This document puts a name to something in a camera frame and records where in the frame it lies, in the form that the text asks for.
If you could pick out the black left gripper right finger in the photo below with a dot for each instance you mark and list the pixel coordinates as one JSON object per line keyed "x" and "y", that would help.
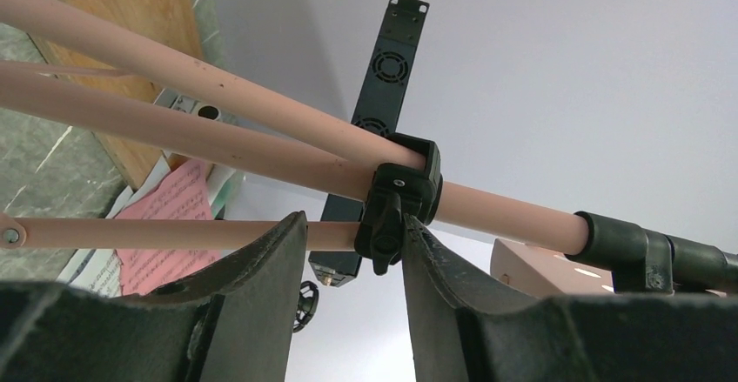
{"x": 468, "y": 326}

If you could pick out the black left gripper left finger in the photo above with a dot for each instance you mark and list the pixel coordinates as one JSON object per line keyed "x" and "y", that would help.
{"x": 231, "y": 321}

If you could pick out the pink sheet music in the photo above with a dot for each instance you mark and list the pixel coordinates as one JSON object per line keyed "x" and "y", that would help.
{"x": 160, "y": 252}

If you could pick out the white sheet music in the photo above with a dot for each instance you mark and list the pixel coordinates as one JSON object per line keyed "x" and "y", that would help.
{"x": 98, "y": 270}

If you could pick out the pink music stand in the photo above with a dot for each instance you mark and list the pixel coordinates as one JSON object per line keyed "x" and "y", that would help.
{"x": 312, "y": 149}

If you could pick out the black tripod mic stand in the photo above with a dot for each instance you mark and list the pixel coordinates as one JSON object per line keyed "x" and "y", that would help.
{"x": 307, "y": 305}

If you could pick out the white microphone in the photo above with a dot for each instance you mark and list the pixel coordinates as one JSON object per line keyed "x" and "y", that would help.
{"x": 217, "y": 178}

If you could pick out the grey unit support bracket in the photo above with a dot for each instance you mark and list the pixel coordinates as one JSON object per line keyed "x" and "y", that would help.
{"x": 173, "y": 100}

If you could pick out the dark rack-mount audio unit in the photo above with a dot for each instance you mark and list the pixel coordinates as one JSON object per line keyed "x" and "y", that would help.
{"x": 378, "y": 108}

